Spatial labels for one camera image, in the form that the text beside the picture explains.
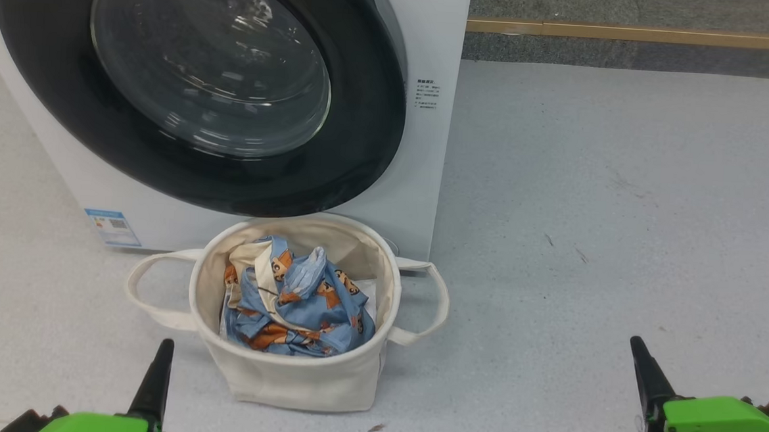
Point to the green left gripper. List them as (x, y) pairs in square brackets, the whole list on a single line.
[(103, 426)]

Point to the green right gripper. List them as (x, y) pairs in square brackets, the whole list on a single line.
[(723, 418)]

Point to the blue bear-print clothing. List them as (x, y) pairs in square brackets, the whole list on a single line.
[(300, 310)]

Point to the black round washing machine door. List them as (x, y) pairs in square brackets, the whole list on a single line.
[(362, 142)]

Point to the cream fabric laundry basket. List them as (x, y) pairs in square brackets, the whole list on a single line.
[(297, 382)]

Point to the white washing machine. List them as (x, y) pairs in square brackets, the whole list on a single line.
[(426, 179)]

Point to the blue energy label sticker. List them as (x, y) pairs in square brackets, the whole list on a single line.
[(111, 228)]

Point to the brass floor strip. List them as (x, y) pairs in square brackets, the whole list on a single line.
[(631, 34)]

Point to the text instruction sticker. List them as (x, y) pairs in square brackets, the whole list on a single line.
[(427, 93)]

